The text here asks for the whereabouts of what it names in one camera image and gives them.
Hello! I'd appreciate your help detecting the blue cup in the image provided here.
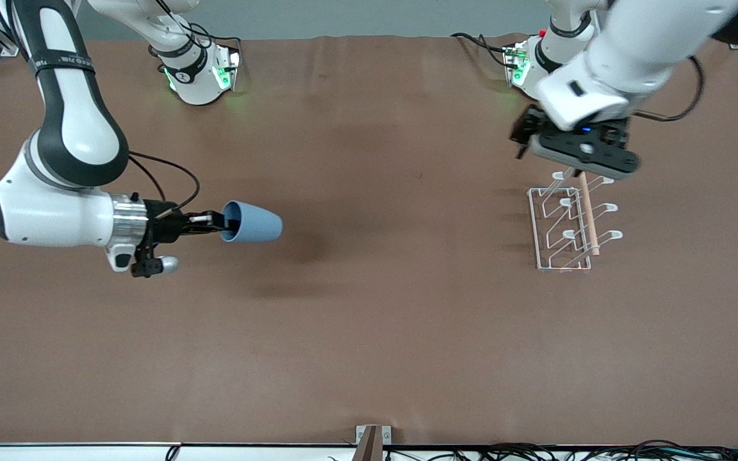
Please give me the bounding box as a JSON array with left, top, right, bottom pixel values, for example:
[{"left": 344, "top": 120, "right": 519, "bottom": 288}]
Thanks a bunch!
[{"left": 220, "top": 200, "right": 284, "bottom": 244}]

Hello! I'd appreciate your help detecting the brown table cover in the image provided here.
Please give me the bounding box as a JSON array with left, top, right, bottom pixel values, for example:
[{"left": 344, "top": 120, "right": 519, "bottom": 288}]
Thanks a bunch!
[{"left": 0, "top": 33, "right": 738, "bottom": 449}]

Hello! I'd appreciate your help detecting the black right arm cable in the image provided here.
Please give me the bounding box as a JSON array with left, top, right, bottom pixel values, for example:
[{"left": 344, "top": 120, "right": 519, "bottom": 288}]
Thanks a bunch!
[{"left": 127, "top": 151, "right": 201, "bottom": 212}]

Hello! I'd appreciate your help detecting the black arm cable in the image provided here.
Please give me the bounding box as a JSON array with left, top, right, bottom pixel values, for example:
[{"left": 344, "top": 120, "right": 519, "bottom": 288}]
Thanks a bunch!
[
  {"left": 632, "top": 55, "right": 707, "bottom": 122},
  {"left": 127, "top": 151, "right": 201, "bottom": 212}
]

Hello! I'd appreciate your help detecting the white wire cup holder rack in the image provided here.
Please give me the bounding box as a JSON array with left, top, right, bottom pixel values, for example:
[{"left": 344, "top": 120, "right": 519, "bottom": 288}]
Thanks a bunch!
[{"left": 527, "top": 168, "right": 624, "bottom": 273}]

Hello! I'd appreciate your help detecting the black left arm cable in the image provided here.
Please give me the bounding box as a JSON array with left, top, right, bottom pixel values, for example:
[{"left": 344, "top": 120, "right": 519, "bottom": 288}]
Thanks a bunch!
[{"left": 632, "top": 55, "right": 707, "bottom": 122}]

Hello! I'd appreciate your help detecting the black left base cable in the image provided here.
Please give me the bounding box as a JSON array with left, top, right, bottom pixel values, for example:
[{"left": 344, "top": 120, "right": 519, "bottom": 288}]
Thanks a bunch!
[{"left": 451, "top": 32, "right": 514, "bottom": 70}]

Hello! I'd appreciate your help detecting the white table edge rail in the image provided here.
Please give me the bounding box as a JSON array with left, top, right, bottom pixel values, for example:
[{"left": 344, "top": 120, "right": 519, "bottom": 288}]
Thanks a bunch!
[{"left": 0, "top": 442, "right": 738, "bottom": 461}]

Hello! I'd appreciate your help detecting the metal bracket with brown post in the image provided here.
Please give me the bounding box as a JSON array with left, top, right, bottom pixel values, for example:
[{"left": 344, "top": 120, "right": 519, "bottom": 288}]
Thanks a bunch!
[{"left": 353, "top": 425, "right": 393, "bottom": 461}]

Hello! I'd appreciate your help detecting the black cable bundle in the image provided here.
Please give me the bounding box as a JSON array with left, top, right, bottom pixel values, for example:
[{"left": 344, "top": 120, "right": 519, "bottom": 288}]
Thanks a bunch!
[{"left": 382, "top": 439, "right": 738, "bottom": 461}]

